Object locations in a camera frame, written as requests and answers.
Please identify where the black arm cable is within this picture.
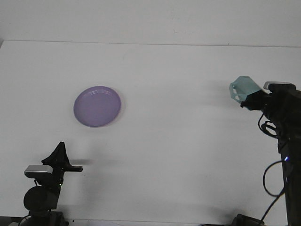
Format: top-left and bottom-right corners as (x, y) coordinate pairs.
(19, 215), (32, 226)
(258, 112), (289, 223)

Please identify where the pale blue hexagonal cup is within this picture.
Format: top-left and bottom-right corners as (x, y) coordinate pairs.
(229, 75), (261, 112)

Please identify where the purple round plate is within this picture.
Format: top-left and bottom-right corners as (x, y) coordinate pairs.
(73, 85), (122, 128)

